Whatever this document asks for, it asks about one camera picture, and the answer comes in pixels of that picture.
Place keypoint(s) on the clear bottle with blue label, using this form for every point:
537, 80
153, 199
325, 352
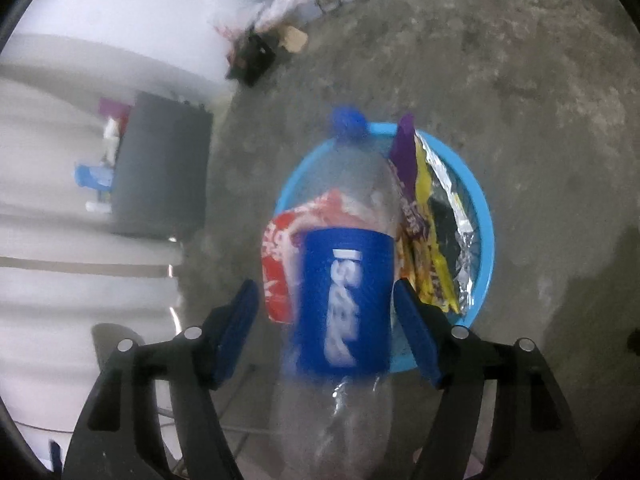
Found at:
340, 300

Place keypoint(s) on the blue mesh wastebasket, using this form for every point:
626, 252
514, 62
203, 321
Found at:
480, 240

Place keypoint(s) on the purple box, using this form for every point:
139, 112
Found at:
115, 107

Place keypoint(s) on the purple yellow snack bag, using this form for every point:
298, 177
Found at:
425, 240

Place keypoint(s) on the red plastic wrapper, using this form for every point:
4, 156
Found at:
277, 270

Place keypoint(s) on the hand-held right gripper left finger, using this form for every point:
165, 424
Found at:
237, 330

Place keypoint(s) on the blue pump bottle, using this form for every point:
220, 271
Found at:
92, 176

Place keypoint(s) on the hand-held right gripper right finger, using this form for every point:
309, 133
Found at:
417, 335

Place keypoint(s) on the grey cabinet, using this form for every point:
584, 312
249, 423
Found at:
160, 170

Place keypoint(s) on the brown cardboard piece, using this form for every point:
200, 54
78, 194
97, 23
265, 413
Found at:
292, 37

